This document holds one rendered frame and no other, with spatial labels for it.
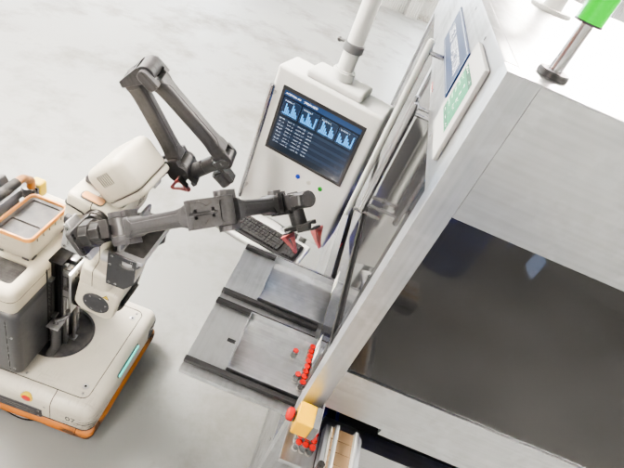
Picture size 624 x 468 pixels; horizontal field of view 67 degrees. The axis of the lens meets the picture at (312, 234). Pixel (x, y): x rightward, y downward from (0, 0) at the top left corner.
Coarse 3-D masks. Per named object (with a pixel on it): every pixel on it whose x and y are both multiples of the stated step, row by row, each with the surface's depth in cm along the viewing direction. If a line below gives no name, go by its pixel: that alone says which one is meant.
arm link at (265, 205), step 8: (216, 192) 120; (224, 192) 121; (232, 192) 124; (240, 200) 127; (248, 200) 133; (256, 200) 138; (264, 200) 143; (272, 200) 150; (280, 200) 157; (240, 208) 126; (248, 208) 131; (256, 208) 136; (264, 208) 142; (272, 208) 149; (280, 208) 157; (240, 216) 125; (232, 224) 122
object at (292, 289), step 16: (272, 272) 200; (288, 272) 203; (304, 272) 204; (272, 288) 193; (288, 288) 196; (304, 288) 199; (320, 288) 202; (272, 304) 183; (288, 304) 190; (304, 304) 192; (320, 304) 196; (320, 320) 189
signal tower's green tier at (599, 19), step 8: (592, 0) 77; (600, 0) 76; (608, 0) 76; (616, 0) 76; (584, 8) 79; (592, 8) 77; (600, 8) 77; (608, 8) 77; (584, 16) 79; (592, 16) 78; (600, 16) 78; (608, 16) 78; (592, 24) 78; (600, 24) 78
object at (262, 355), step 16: (256, 320) 178; (272, 320) 176; (240, 336) 166; (256, 336) 173; (272, 336) 175; (288, 336) 178; (304, 336) 177; (240, 352) 166; (256, 352) 168; (272, 352) 170; (288, 352) 172; (304, 352) 175; (240, 368) 161; (256, 368) 163; (272, 368) 165; (288, 368) 167; (272, 384) 156; (288, 384) 162
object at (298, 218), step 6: (294, 210) 161; (300, 210) 161; (294, 216) 161; (300, 216) 161; (294, 222) 162; (300, 222) 161; (306, 222) 163; (312, 222) 162; (288, 228) 163; (294, 228) 162
